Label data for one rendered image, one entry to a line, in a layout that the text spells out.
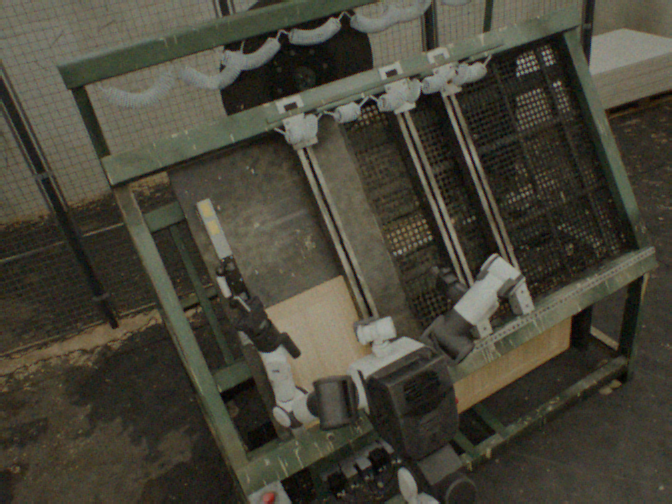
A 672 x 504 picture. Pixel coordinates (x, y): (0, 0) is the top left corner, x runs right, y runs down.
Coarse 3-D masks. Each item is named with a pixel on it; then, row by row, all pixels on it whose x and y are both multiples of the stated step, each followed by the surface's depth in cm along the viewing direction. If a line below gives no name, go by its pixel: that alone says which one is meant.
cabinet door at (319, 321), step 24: (312, 288) 226; (336, 288) 229; (288, 312) 222; (312, 312) 226; (336, 312) 229; (312, 336) 225; (336, 336) 229; (288, 360) 221; (312, 360) 225; (336, 360) 228
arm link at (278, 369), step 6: (276, 354) 182; (270, 360) 181; (276, 360) 180; (282, 360) 181; (270, 366) 182; (276, 366) 182; (282, 366) 182; (288, 366) 192; (270, 372) 184; (276, 372) 184; (282, 372) 184; (288, 372) 187; (270, 378) 186; (276, 378) 186; (282, 378) 186; (288, 378) 187
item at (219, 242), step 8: (208, 200) 212; (200, 208) 211; (200, 216) 214; (208, 216) 212; (216, 216) 213; (208, 232) 212; (216, 240) 212; (224, 240) 213; (216, 248) 212; (224, 248) 213; (224, 256) 213; (232, 288) 213; (264, 360) 216; (272, 384) 217; (296, 432) 219
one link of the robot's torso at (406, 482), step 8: (400, 472) 190; (408, 472) 188; (400, 480) 193; (408, 480) 187; (400, 488) 196; (408, 488) 188; (416, 488) 187; (408, 496) 192; (416, 496) 197; (424, 496) 197
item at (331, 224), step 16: (304, 112) 205; (288, 144) 227; (304, 144) 218; (304, 160) 222; (304, 176) 225; (320, 176) 224; (320, 192) 227; (320, 208) 223; (336, 224) 225; (336, 240) 225; (336, 256) 228; (352, 256) 227; (352, 272) 230; (352, 288) 226; (368, 304) 228
